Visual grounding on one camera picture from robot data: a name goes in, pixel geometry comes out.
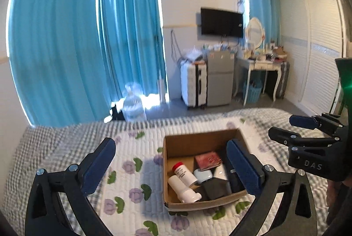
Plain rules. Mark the black wall television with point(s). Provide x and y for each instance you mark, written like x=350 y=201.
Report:
x=221 y=22

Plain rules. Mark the brown cardboard box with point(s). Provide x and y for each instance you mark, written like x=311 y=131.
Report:
x=178 y=146

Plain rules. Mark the plastic bag on suitcase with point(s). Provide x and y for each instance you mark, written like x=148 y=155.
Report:
x=195 y=55

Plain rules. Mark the light blue oval case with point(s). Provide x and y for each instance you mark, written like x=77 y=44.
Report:
x=203 y=176

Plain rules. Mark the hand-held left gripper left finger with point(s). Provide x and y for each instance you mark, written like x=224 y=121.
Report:
x=99 y=167

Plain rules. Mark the oval white mirror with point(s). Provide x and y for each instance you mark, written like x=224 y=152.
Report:
x=255 y=32

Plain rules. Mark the white suitcase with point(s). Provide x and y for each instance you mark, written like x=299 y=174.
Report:
x=192 y=84

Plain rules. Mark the small pink box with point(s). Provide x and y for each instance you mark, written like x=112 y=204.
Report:
x=209 y=161

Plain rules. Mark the white roll-on bottle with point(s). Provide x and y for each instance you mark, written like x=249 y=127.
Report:
x=183 y=190

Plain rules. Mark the white dressing table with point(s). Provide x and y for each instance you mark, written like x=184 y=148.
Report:
x=258 y=65

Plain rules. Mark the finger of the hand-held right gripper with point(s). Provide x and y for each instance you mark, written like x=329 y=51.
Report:
x=302 y=121
x=283 y=135

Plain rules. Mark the clutter on fridge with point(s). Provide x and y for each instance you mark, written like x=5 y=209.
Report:
x=220 y=46

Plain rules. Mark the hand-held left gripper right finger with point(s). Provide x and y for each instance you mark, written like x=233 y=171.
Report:
x=243 y=167

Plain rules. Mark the clear plastic bag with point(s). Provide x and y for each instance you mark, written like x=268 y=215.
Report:
x=134 y=106

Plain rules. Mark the blue corner curtain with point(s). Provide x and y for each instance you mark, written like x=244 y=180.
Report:
x=132 y=32

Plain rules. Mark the black rectangular case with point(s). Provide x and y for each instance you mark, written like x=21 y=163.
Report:
x=216 y=189

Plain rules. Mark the white louvred wardrobe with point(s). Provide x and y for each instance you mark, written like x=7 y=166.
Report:
x=310 y=51

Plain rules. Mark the white bottle with red cap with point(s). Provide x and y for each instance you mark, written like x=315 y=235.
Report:
x=184 y=174

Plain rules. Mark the blue basket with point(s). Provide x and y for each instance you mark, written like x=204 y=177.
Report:
x=253 y=93

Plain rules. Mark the grey small fridge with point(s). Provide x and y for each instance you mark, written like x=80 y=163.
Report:
x=220 y=79

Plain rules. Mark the clutter on dressing table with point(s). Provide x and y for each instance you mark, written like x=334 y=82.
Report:
x=264 y=54

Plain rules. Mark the small white box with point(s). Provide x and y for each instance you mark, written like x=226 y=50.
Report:
x=220 y=172

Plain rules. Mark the wide blue curtain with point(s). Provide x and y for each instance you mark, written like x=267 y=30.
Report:
x=55 y=38

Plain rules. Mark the dark suitcase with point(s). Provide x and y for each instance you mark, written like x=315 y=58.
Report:
x=283 y=79

